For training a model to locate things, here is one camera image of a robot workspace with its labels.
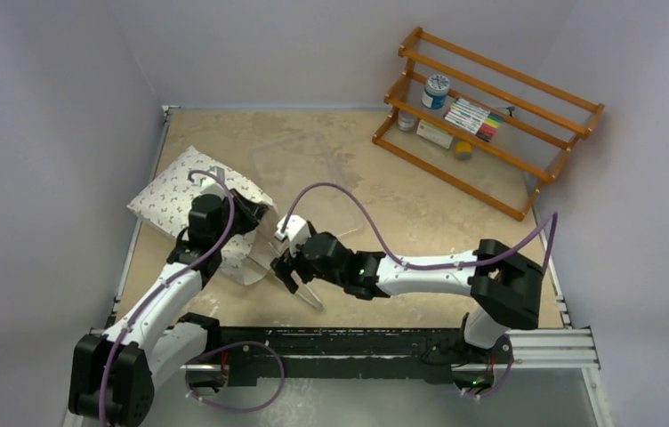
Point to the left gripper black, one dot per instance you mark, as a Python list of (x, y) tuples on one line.
[(250, 213)]

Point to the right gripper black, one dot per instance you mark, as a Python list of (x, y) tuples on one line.
[(293, 266)]

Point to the metal tongs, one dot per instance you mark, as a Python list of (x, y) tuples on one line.
[(302, 292)]

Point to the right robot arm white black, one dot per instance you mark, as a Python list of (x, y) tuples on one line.
[(505, 284)]

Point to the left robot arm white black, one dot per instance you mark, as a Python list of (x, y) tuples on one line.
[(114, 374)]

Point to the clear plastic tray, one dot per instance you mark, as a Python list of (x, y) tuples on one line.
[(286, 165)]

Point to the white card box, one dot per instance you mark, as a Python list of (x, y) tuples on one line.
[(434, 134)]

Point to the yellow grey sponge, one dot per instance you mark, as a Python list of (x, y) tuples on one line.
[(463, 150)]

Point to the pack of coloured markers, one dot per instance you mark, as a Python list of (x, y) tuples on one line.
[(474, 119)]

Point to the white jar blue label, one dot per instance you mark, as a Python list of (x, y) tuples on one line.
[(435, 91)]

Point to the orange wooden shelf rack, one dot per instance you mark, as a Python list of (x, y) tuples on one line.
[(539, 122)]

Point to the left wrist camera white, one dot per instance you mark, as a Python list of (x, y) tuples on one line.
[(211, 181)]

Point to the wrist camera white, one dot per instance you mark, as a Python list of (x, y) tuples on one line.
[(211, 181), (294, 231)]

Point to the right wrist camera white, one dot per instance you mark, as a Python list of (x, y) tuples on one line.
[(294, 231)]

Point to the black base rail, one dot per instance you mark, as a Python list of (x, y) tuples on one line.
[(246, 354)]

